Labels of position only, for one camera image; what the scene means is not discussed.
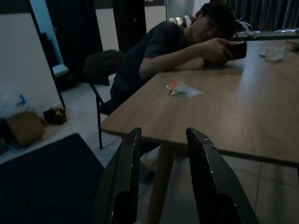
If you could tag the black folding chair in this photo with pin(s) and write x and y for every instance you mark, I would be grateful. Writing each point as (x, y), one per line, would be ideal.
(102, 63)

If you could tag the dark curtain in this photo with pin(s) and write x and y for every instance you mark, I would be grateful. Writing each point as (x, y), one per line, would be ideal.
(266, 14)

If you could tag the dark door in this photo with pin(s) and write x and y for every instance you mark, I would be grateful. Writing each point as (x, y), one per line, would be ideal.
(130, 23)
(72, 39)

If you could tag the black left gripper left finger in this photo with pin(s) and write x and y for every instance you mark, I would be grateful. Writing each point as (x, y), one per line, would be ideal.
(121, 177)

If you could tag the small black bag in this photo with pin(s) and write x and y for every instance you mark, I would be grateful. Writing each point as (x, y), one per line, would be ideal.
(54, 116)

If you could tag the person in dark shirt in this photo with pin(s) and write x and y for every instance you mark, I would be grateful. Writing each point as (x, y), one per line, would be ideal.
(149, 58)

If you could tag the wooden table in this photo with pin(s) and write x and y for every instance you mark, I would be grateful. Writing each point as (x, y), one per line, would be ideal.
(210, 116)

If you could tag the brown cardboard box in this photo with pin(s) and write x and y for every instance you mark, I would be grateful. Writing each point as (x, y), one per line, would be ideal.
(25, 129)

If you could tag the keys with orange tag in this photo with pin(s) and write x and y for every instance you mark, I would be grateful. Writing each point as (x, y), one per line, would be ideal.
(173, 87)

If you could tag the black smartphone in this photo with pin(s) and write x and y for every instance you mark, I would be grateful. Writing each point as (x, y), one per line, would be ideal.
(237, 50)

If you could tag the clear plastic bag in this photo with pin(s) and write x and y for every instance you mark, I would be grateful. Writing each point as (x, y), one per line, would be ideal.
(14, 102)

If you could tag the black floor mat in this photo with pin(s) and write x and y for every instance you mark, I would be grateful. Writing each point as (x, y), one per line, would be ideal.
(46, 182)

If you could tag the clear plastic pouch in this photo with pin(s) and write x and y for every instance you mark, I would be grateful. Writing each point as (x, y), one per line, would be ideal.
(191, 91)

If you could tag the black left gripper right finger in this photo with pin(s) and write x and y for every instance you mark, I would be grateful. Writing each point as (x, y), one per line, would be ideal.
(210, 182)

